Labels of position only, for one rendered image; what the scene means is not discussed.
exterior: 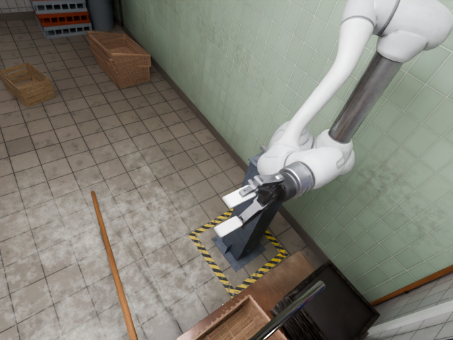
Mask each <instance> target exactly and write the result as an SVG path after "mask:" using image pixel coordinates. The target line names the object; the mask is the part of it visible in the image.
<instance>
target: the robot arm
mask: <svg viewBox="0 0 453 340"><path fill-rule="evenodd" d="M452 30H453V14H452V12H451V11H450V10H449V9H448V8H447V7H446V6H445V5H444V4H442V3H441V2H439V1H438V0H347V2H346V5H345V7H344V10H343V13H342V17H341V23H340V30H339V41H338V52H337V56H336V60H335V62H334V64H333V66H332V67H331V69H330V71H329V72H328V73H327V75H326V76H325V78H324V79H323V80H322V81H321V82H320V84H319V85H318V87H317V88H316V89H315V90H314V91H313V92H312V94H311V95H310V96H309V98H308V99H307V100H306V101H305V103H304V104H303V105H302V107H301V108H300V109H299V110H298V111H297V113H296V114H295V116H294V117H293V118H292V119H291V120H290V121H286V122H284V123H283V124H282V125H281V126H280V127H279V128H278V129H277V130H276V131H275V133H274V134H273V136H272V138H271V140H270V143H269V145H268V147H267V146H265V145H262V146H261V147H260V149H261V151H262V152H263V155H262V156H260V157H256V158H255V160H254V161H255V162H256V163H257V168H258V172H259V174H260V175H256V176H255V177H254V178H253V180H254V181H252V180H251V179H249V180H248V181H247V183H248V184H249V185H247V186H245V187H243V188H241V189H239V190H237V191H235V192H233V193H231V194H228V195H226V196H224V197H223V200H224V202H225V203H226V205H227V206H228V207H229V208H230V209H232V208H234V207H236V206H238V205H240V204H241V203H243V202H245V201H247V200H249V199H251V198H253V197H255V195H256V194H255V193H257V194H260V195H259V196H258V197H257V198H255V199H254V200H253V204H251V205H250V206H249V207H248V208H247V209H246V210H244V211H243V212H242V213H241V214H240V215H239V216H238V217H237V216H235V217H233V218H231V219H229V220H228V221H225V222H223V223H221V224H220V225H218V226H216V227H215V228H214V230H215V231H216V232H217V234H218V236H219V237H220V238H222V237H224V236H225V235H227V234H229V233H230V232H232V231H234V230H236V229H237V228H239V227H240V228H242V229H244V228H245V226H246V225H248V224H249V223H250V222H252V221H253V220H254V219H255V218H256V217H258V216H259V215H261V214H262V213H263V212H264V211H266V210H268V209H269V208H270V206H269V205H270V204H272V203H273V202H274V201H275V200H276V201H279V202H286V201H287V200H290V199H291V198H298V197H300V196H302V195H304V194H305V193H308V192H310V191H311V190H315V189H318V188H320V187H323V186H325V185H326V184H328V183H330V182H331V181H333V180H334V179H335V178H336V177H338V176H339V175H345V174H346V173H348V172H349V171H350V170H351V169H352V168H353V166H354V164H355V153H354V151H353V142H352V140H351V139H352V137H353V136H354V135H355V133H356V131H357V130H358V129H359V127H360V126H361V124H362V123H363V121H364V120H365V118H366V117H367V116H368V114H369V112H370V111H371V110H372V109H373V107H374V105H375V104H376V103H377V101H378V100H379V99H380V97H381V96H382V95H383V93H384V91H385V90H386V89H387V87H388V86H389V84H390V83H391V81H392V80H393V78H394V77H395V75H396V74H397V73H398V71H399V69H400V68H401V67H402V65H403V64H404V63H406V62H407V61H410V60H411V59H412V58H413V57H415V56H416V55H418V54H419V53H420V52H421V51H422V50H424V51H428V50H431V49H434V48H436V47H438V46H439V45H441V44H442V43H443V42H444V41H445V40H446V39H447V38H448V37H449V35H450V33H451V32H452ZM371 35H376V36H378V38H377V42H376V52H375V54H374V55H373V57H372V58H371V61H370V62H369V64H368V65H367V67H366V68H365V71H364V72H363V74H362V76H361V77H360V79H359V81H358V82H357V84H356V86H355V87H354V89H353V91H352V92H351V94H350V96H349V97H348V99H347V101H346V103H345V104H344V106H343V108H342V109H341V111H340V113H339V114H338V116H337V118H336V120H335V121H334V123H333V124H332V127H331V128H330V129H327V130H324V131H323V132H322V133H321V134H320V135H319V136H317V137H314V136H312V135H311V134H309V130H308V129H307V127H306V126H307V125H308V124H309V122H310V121H311V120H312V119H313V118H314V117H315V116H316V115H317V114H318V113H319V112H320V111H321V110H322V108H323V107H324V106H325V105H326V104H327V103H328V101H329V100H330V99H331V98H332V97H333V96H334V95H335V94H336V93H337V92H338V91H339V90H340V88H341V87H342V86H343V84H344V83H345V82H346V81H347V80H348V78H349V77H350V75H351V74H352V72H353V70H354V69H355V67H356V65H357V63H358V61H359V59H360V57H361V55H362V53H363V51H364V49H365V46H366V44H367V43H368V41H369V39H370V37H371ZM258 201H259V202H260V203H259V202H258Z"/></svg>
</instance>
